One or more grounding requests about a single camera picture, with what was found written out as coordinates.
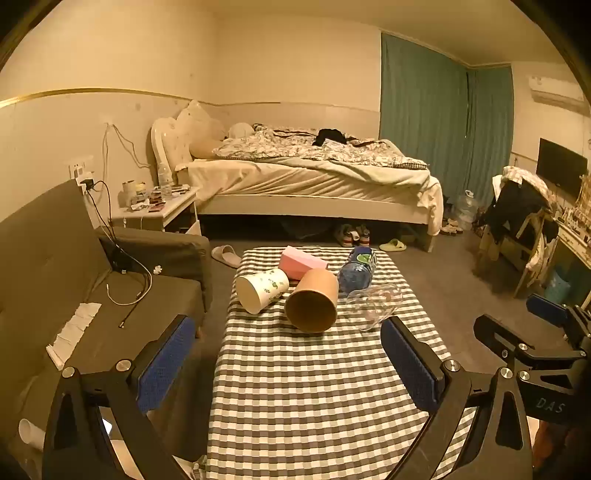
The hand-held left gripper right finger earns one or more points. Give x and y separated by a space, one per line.
406 364

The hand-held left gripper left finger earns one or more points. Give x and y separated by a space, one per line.
168 360

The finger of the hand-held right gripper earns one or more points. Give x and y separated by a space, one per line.
496 330
549 310

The clear plastic cup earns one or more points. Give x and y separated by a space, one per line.
374 304

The white cup with green print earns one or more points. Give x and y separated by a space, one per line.
261 288

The brown paper cup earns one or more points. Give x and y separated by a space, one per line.
319 282

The blue plastic bin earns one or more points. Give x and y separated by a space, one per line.
559 287

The light wooden desk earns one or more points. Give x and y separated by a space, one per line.
572 251

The wooden chair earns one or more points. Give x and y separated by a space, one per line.
510 247

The white folded paper strip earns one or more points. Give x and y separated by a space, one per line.
74 330

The blue plastic water bottle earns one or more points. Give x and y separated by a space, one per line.
355 275

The checkered tablecloth table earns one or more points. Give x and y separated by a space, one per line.
300 392

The light shoes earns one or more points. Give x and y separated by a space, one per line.
451 227

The chair draped with clothes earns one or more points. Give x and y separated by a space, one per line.
519 198

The beige slipper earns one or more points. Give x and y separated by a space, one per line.
226 255

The green slipper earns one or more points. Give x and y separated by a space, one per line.
393 244

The large clear water jug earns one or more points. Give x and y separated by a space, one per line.
466 210

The pair of sneakers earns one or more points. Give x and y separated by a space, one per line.
353 235

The black flat television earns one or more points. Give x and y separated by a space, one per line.
559 167

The pink tissue box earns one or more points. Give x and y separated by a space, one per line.
300 263

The white nightstand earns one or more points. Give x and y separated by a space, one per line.
175 207

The white cylindrical object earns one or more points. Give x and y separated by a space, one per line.
30 432

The grey fabric sofa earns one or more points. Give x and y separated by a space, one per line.
46 258

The toilet paper roll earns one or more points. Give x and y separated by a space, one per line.
128 189

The clear bottle on nightstand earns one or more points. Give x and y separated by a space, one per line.
163 176

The narrow green curtain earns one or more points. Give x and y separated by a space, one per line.
491 129

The beige bed sheet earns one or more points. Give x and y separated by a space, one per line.
300 180

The beige pillow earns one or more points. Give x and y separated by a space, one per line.
203 148

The bed with beige bedding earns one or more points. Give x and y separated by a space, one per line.
166 143

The white air conditioner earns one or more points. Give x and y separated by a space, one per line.
556 92

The wide green curtain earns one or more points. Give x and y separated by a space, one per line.
422 110

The black cloth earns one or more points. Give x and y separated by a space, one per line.
328 137

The floral blanket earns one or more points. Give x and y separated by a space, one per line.
295 147

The white wall socket with chargers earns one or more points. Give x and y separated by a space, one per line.
82 170

